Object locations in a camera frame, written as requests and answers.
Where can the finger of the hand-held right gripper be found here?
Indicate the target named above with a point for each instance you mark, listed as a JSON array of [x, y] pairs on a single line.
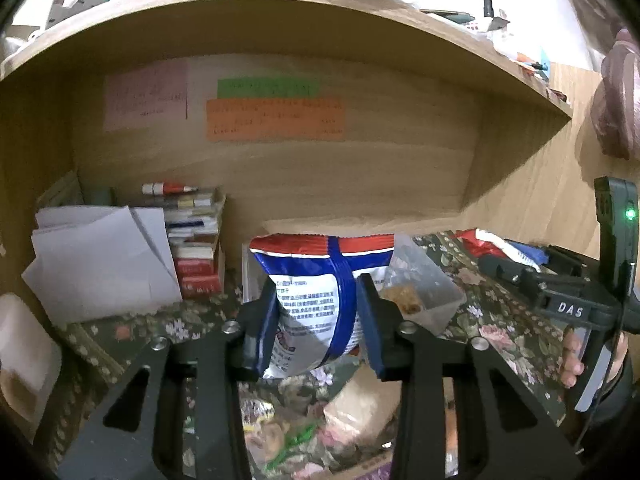
[[505, 270], [562, 260]]

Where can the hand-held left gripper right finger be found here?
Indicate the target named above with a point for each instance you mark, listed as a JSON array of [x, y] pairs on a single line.
[[372, 330]]

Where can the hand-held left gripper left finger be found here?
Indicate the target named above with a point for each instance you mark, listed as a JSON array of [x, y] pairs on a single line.
[[257, 330]]

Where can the red white snack packet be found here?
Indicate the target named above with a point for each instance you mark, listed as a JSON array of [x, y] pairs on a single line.
[[485, 240]]

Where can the blue white snack bag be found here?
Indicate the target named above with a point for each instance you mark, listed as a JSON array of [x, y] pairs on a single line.
[[310, 300]]

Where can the clear plastic container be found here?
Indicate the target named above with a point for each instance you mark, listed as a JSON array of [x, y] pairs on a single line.
[[425, 270]]

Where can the person's right hand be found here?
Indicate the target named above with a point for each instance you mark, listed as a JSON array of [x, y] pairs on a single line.
[[571, 355]]

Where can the dark floral tablecloth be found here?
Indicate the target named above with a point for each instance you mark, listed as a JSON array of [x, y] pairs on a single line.
[[490, 310]]

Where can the stack of books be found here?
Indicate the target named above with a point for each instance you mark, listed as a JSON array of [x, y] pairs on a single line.
[[195, 260]]

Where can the pile of snack packets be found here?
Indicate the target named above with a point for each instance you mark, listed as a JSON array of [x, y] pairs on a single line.
[[270, 425]]

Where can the cardboard box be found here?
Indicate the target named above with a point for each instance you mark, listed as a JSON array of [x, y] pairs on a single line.
[[360, 470]]

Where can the red white marker pen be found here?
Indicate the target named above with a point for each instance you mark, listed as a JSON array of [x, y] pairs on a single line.
[[167, 189]]

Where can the white paper sheets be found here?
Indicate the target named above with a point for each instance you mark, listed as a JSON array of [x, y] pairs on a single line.
[[100, 265]]

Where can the pink striped curtain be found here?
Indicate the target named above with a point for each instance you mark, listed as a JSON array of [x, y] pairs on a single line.
[[615, 90]]

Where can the orange sticky note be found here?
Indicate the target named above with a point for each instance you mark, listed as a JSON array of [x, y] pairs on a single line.
[[275, 120]]

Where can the white rounded object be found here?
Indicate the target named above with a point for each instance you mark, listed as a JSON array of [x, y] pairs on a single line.
[[25, 355]]

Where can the green sticky note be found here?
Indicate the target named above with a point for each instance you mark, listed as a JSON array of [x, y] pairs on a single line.
[[267, 88]]

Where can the pink sticky note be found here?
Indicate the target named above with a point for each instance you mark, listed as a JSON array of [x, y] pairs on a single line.
[[145, 95]]

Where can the wooden shelf unit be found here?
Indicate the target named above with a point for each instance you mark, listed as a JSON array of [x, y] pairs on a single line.
[[300, 25]]

